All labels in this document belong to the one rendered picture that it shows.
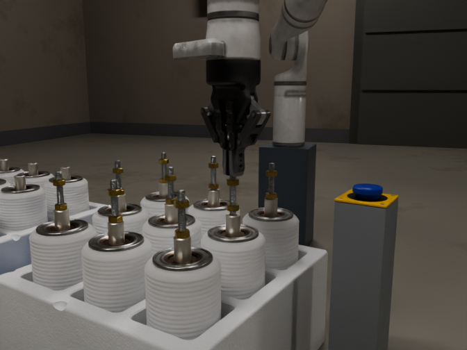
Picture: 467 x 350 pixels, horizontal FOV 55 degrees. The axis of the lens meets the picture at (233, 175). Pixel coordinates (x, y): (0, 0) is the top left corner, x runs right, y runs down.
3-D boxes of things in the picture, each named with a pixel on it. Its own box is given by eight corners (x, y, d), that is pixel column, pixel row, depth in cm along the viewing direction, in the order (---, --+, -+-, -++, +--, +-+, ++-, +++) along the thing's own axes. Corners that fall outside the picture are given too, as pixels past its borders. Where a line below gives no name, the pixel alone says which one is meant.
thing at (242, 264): (240, 372, 63) (240, 250, 59) (189, 348, 68) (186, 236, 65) (276, 341, 70) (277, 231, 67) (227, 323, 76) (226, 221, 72)
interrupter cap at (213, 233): (238, 248, 61) (238, 244, 61) (197, 237, 65) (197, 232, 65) (268, 234, 67) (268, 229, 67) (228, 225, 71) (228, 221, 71)
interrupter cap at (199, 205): (193, 213, 78) (193, 209, 78) (192, 202, 85) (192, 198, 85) (236, 212, 79) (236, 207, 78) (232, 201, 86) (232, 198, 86)
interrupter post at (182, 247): (194, 258, 57) (194, 234, 56) (189, 265, 55) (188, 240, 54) (176, 257, 58) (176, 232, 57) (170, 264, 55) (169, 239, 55)
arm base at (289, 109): (276, 142, 136) (278, 85, 132) (307, 144, 133) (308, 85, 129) (269, 146, 127) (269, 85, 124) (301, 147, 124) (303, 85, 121)
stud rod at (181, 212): (187, 247, 56) (186, 189, 55) (185, 250, 55) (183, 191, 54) (179, 246, 56) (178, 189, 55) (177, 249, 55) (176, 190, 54)
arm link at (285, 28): (281, -16, 102) (322, -15, 103) (266, 35, 129) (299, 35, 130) (283, 22, 101) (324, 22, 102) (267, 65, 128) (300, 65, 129)
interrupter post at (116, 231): (127, 241, 64) (126, 219, 63) (123, 247, 61) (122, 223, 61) (110, 241, 64) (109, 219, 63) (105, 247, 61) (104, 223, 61)
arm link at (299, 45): (305, 28, 128) (303, 89, 132) (272, 28, 128) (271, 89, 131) (312, 23, 119) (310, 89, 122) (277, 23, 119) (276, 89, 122)
